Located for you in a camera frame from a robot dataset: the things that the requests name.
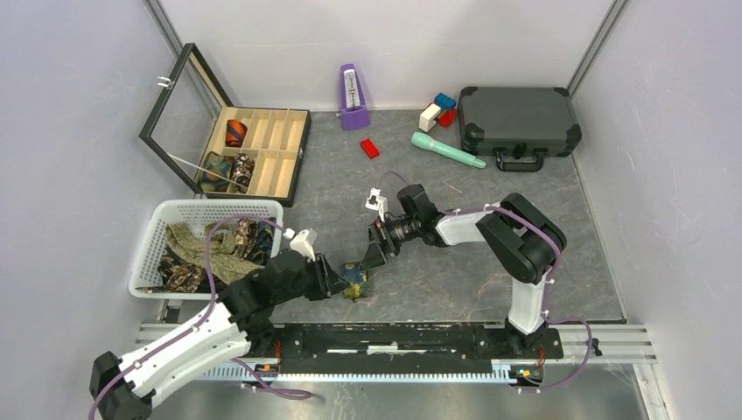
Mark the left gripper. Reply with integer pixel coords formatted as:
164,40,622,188
274,252,351,305

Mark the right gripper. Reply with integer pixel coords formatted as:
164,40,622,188
359,214,420,272

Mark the navy yellow floral tie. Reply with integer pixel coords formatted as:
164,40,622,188
340,262,370,302

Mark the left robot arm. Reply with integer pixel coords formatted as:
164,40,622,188
88,249,346,419

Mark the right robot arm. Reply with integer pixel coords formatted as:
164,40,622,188
360,184,567,357

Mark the blue striped tie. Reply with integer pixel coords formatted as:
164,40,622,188
253,221,275,263

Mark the red toy brick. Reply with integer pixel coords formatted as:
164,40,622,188
360,138,380,159

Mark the olive green tie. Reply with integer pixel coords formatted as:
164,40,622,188
165,223,263,284

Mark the mint green flashlight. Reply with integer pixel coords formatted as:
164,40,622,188
410,132,487,169

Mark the purple metronome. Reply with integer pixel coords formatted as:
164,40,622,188
339,64,370,131

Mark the white plastic basket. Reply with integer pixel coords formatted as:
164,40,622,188
129,199,284,301

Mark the dark floral rolled tie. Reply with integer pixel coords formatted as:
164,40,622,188
231,153,256,193

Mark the white toy block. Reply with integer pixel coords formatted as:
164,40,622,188
418,102,443,133

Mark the wooden tie organizer box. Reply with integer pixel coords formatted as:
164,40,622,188
139,43,312,207

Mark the red toy block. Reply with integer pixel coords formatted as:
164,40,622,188
437,108,457,128

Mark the teal patterned rolled tie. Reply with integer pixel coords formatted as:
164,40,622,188
199,151,235,193

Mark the blue toy brick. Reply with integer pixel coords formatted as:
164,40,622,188
434,93,457,110

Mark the orange navy rolled tie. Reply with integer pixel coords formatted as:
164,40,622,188
225,119,249,148

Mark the dark grey carrying case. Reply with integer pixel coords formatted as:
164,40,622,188
458,86,583,172

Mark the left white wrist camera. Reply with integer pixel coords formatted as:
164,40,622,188
283,227,318,262

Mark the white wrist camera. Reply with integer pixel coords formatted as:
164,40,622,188
283,227,318,262
365,188,388,221

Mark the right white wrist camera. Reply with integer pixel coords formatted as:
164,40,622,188
365,188,388,221

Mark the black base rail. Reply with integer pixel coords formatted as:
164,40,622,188
246,323,564,375

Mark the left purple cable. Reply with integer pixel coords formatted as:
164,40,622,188
87,215,314,420

